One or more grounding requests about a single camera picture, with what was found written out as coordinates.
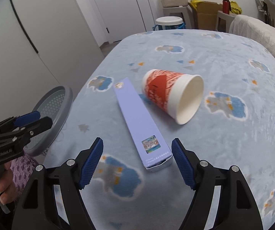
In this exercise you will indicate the grey plastic stool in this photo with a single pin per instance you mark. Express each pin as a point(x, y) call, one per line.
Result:
point(175, 10)

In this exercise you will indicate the person's left hand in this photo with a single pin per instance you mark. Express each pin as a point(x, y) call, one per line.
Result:
point(6, 186)

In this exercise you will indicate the long purple carton box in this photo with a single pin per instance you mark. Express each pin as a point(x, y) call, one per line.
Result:
point(137, 124)

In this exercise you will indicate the white door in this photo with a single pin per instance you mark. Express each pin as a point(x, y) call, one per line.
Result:
point(118, 9)

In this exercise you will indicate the beige plastic stool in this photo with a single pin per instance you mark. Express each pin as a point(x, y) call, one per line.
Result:
point(224, 20)

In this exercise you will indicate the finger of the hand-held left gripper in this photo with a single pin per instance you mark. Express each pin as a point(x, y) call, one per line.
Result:
point(39, 124)
point(29, 118)

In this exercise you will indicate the light blue printed blanket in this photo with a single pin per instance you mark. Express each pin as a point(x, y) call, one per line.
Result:
point(223, 148)

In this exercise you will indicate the brown cardboard box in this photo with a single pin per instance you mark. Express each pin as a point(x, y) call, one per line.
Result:
point(206, 16)

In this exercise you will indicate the grey perforated wastebasket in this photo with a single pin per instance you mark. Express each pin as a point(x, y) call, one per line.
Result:
point(56, 105)

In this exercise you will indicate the beige quilt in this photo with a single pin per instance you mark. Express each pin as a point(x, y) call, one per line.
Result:
point(259, 33)

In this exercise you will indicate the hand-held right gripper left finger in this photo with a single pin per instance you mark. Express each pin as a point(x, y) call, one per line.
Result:
point(92, 163)

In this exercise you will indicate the red bottle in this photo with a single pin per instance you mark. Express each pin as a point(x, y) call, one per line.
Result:
point(226, 4)

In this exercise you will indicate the yellow bag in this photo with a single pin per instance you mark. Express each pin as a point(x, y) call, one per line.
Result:
point(235, 7)
point(195, 3)

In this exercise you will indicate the red and white paper cup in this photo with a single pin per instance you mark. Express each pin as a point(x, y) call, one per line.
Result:
point(166, 88)

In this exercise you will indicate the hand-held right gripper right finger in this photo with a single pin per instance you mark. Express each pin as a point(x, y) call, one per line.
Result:
point(184, 165)

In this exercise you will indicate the white wardrobe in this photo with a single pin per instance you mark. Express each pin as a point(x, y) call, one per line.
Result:
point(44, 40)

